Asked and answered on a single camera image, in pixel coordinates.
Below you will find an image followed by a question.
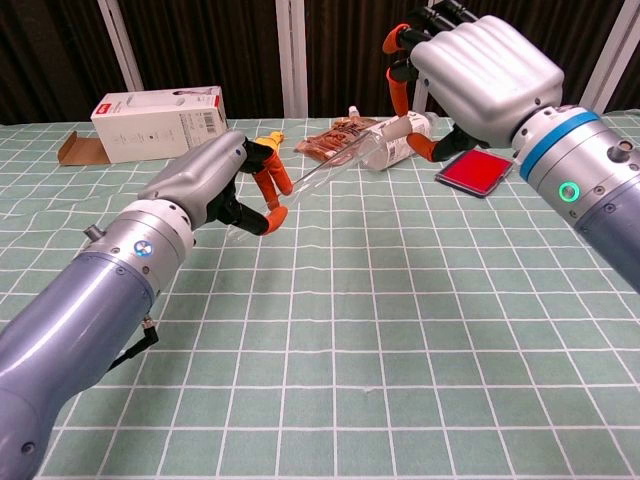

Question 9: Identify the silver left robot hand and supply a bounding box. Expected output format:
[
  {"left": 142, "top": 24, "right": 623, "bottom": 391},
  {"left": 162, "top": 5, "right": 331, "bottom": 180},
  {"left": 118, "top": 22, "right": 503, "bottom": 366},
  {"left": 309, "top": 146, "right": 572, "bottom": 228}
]
[{"left": 137, "top": 130, "right": 296, "bottom": 238}]

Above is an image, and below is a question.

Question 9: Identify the clear glass test tube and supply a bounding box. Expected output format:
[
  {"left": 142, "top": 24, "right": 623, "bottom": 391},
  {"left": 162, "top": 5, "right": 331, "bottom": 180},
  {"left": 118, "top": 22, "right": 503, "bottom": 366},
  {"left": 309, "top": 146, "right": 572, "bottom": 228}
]
[{"left": 227, "top": 124, "right": 404, "bottom": 244}]

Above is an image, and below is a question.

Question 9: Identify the green checked tablecloth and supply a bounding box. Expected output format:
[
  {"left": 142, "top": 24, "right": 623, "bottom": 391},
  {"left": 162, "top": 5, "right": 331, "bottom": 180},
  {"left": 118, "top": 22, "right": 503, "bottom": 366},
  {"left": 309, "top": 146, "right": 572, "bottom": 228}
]
[{"left": 0, "top": 107, "right": 640, "bottom": 480}]

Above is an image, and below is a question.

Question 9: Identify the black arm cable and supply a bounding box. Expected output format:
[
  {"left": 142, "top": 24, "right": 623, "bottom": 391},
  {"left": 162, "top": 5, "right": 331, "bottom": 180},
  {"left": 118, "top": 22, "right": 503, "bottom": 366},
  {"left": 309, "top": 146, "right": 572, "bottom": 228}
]
[{"left": 106, "top": 314, "right": 161, "bottom": 372}]

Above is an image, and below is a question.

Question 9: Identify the yellow rubber chicken toy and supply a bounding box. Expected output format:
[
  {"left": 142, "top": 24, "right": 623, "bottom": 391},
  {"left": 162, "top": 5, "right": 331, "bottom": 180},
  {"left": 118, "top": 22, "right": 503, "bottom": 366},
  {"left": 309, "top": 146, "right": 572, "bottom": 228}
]
[{"left": 253, "top": 130, "right": 286, "bottom": 152}]

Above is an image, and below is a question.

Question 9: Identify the white partition post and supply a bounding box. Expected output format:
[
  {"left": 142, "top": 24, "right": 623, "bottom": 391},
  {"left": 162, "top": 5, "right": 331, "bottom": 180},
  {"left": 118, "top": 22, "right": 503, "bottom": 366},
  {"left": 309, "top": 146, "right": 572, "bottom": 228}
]
[
  {"left": 274, "top": 0, "right": 309, "bottom": 119},
  {"left": 97, "top": 0, "right": 146, "bottom": 93},
  {"left": 579, "top": 0, "right": 640, "bottom": 115},
  {"left": 412, "top": 82, "right": 432, "bottom": 114}
]

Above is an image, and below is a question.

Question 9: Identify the red ink pad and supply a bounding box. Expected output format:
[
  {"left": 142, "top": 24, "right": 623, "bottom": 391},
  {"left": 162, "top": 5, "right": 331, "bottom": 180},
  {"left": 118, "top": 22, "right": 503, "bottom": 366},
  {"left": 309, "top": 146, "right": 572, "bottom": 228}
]
[{"left": 434, "top": 148, "right": 516, "bottom": 200}]

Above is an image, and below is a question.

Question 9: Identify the clear plastic bottle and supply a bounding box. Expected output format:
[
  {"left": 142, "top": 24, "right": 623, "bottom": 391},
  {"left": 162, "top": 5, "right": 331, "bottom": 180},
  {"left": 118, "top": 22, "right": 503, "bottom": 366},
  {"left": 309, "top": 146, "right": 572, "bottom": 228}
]
[{"left": 357, "top": 110, "right": 442, "bottom": 173}]

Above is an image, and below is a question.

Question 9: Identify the brown snack pouch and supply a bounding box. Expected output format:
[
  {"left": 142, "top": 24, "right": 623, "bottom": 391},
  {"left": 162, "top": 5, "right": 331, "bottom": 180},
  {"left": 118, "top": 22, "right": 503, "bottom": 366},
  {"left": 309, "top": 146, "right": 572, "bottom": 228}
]
[{"left": 293, "top": 105, "right": 382, "bottom": 169}]

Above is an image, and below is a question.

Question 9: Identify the white cardboard product box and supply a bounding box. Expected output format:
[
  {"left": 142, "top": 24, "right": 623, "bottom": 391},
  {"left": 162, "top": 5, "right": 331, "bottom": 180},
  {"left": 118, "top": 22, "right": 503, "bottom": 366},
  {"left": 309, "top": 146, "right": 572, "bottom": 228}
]
[{"left": 56, "top": 84, "right": 231, "bottom": 167}]

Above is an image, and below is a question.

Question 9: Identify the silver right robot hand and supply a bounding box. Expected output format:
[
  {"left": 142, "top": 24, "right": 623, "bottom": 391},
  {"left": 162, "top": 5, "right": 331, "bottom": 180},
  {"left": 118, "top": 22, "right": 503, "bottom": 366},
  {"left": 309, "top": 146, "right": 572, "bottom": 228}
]
[{"left": 382, "top": 0, "right": 566, "bottom": 164}]

